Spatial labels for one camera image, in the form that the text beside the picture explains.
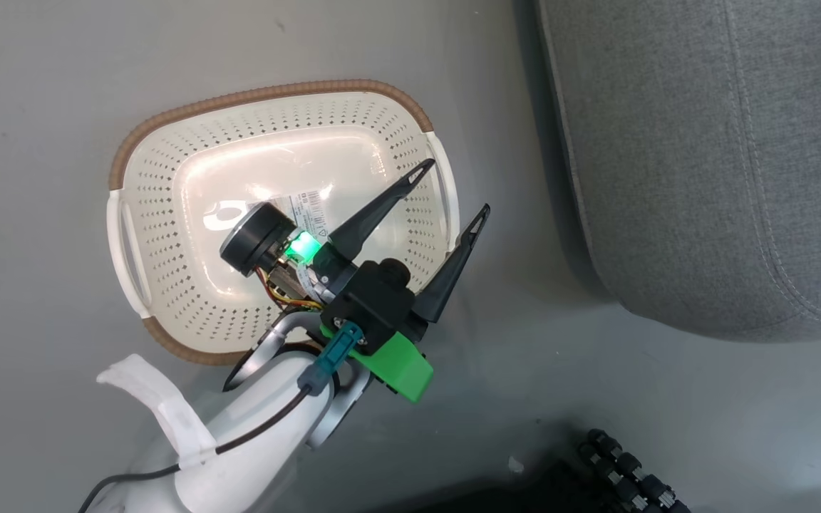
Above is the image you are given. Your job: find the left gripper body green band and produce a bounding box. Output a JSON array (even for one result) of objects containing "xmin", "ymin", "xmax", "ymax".
[{"xmin": 220, "ymin": 202, "xmax": 434, "ymax": 404}]

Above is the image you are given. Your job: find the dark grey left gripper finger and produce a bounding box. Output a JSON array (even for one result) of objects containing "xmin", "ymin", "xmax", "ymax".
[
  {"xmin": 412, "ymin": 204, "xmax": 492, "ymax": 324},
  {"xmin": 326, "ymin": 159, "xmax": 438, "ymax": 268}
]

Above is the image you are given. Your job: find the grey fabric sofa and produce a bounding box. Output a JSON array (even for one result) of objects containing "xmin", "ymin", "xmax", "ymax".
[{"xmin": 533, "ymin": 0, "xmax": 821, "ymax": 341}]

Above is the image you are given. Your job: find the cream perforated laundry basket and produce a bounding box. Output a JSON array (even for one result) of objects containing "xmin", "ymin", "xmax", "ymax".
[{"xmin": 105, "ymin": 78, "xmax": 463, "ymax": 367}]

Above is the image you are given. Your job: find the left black cable teal plug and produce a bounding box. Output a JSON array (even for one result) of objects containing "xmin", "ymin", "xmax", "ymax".
[{"xmin": 77, "ymin": 321, "xmax": 366, "ymax": 513}]

